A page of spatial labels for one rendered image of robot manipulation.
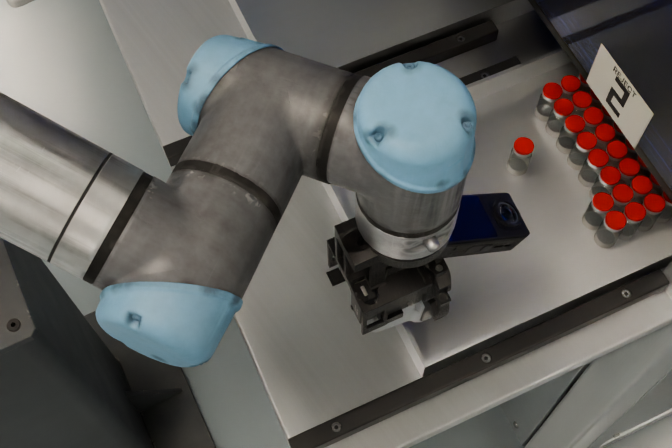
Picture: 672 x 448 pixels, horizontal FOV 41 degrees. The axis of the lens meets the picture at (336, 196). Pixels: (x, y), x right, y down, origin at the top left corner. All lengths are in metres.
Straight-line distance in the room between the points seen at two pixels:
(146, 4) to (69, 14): 1.21
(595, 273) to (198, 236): 0.51
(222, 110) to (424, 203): 0.14
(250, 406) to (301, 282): 0.90
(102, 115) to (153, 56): 1.06
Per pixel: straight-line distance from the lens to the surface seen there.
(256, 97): 0.57
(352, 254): 0.67
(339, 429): 0.85
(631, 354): 1.10
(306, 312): 0.90
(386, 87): 0.55
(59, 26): 2.31
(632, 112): 0.87
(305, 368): 0.88
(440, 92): 0.55
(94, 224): 0.53
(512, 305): 0.92
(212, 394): 1.81
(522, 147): 0.94
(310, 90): 0.58
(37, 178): 0.53
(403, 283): 0.73
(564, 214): 0.97
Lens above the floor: 1.72
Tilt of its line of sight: 62 degrees down
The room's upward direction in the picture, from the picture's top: 2 degrees counter-clockwise
